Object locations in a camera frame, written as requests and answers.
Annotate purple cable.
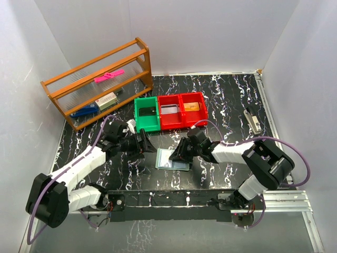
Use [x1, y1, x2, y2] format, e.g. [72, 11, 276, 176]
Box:
[26, 114, 122, 246]
[191, 120, 311, 229]

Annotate silver credit card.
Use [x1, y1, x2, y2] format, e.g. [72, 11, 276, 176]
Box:
[161, 104, 180, 114]

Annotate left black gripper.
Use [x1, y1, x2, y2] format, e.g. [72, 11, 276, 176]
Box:
[117, 129, 156, 160]

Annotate black card in bin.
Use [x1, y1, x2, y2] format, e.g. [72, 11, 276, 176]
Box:
[138, 106, 156, 116]

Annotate middle red plastic bin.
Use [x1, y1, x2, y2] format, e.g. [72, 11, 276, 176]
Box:
[157, 95, 183, 130]

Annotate white red box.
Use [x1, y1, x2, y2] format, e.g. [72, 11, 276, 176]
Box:
[95, 92, 118, 110]

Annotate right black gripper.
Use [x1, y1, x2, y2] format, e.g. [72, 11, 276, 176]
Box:
[170, 138, 202, 163]

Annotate green card holder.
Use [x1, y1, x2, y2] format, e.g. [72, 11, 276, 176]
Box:
[155, 148, 190, 171]

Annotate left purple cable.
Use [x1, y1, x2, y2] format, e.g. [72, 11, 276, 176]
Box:
[26, 114, 122, 246]

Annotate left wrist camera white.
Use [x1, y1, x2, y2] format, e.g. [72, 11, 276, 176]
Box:
[127, 119, 136, 134]

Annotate black grey stapler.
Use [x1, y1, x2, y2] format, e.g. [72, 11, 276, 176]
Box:
[243, 106, 262, 135]

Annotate blue stapler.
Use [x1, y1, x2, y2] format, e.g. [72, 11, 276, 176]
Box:
[70, 104, 99, 118]

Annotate pink plastic clip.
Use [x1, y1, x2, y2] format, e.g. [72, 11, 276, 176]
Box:
[94, 69, 125, 83]

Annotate red plastic bin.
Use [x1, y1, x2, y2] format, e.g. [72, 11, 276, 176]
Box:
[179, 92, 208, 128]
[157, 95, 183, 130]

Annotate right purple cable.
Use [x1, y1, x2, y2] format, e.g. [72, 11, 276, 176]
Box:
[191, 120, 311, 229]

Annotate green plastic bin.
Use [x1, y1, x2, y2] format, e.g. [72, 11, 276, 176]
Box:
[134, 96, 161, 133]

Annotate wooden shelf rack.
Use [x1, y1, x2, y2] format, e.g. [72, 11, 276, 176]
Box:
[41, 37, 153, 131]

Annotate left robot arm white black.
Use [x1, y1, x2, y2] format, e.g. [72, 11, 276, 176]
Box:
[25, 121, 156, 228]

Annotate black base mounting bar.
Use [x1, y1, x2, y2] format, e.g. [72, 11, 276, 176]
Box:
[78, 189, 266, 223]

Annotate orange card in bin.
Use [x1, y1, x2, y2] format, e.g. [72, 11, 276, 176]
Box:
[183, 102, 200, 112]

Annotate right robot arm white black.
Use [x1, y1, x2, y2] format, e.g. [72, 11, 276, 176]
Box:
[169, 128, 295, 209]

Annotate right red plastic bin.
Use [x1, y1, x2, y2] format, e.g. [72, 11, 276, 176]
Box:
[179, 92, 208, 128]

